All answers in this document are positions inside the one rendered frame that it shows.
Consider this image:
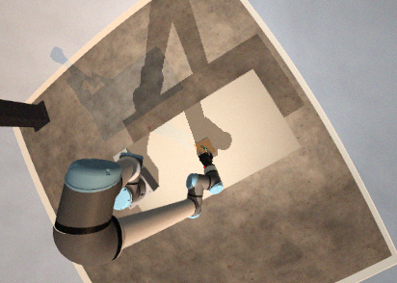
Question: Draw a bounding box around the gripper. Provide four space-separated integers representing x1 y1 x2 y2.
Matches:
198 147 214 168

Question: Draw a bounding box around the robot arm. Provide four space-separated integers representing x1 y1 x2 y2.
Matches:
53 152 224 267

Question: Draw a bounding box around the tan flat mat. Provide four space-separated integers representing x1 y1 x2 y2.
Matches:
194 138 216 154

